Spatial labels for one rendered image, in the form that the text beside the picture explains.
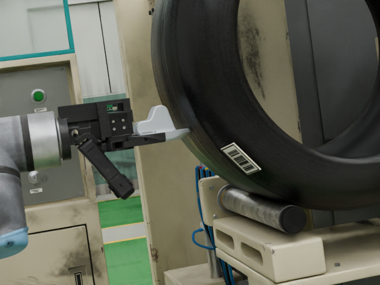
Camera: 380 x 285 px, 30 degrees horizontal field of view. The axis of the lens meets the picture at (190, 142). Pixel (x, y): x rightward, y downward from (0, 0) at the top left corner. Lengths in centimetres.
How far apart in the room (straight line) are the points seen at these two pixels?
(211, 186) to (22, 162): 47
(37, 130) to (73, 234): 72
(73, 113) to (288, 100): 55
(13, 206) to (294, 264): 44
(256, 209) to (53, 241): 70
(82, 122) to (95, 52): 920
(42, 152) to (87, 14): 932
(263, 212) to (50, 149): 37
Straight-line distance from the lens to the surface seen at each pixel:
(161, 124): 115
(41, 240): 180
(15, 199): 108
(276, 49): 152
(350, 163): 114
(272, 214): 116
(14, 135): 111
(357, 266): 120
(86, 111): 114
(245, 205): 130
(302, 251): 115
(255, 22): 151
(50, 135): 110
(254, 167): 109
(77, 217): 180
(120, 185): 114
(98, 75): 1031
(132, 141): 112
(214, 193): 145
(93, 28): 1038
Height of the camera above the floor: 110
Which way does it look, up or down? 3 degrees down
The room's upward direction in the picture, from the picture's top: 8 degrees counter-clockwise
